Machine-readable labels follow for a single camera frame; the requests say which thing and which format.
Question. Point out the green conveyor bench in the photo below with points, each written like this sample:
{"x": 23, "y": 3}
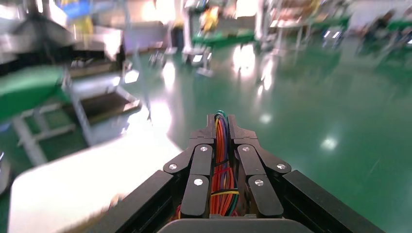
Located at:
{"x": 225, "y": 37}

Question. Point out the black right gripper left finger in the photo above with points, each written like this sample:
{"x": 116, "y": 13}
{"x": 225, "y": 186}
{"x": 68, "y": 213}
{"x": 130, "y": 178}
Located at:
{"x": 198, "y": 193}

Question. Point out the green topped workbench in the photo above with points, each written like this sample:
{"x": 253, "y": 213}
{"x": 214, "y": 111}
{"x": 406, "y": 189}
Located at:
{"x": 25, "y": 86}

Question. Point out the white metal shelf cart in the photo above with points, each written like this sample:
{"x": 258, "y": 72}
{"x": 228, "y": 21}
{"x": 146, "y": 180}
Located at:
{"x": 103, "y": 106}

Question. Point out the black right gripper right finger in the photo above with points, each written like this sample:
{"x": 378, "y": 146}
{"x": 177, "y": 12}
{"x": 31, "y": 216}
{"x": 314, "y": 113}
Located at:
{"x": 264, "y": 196}

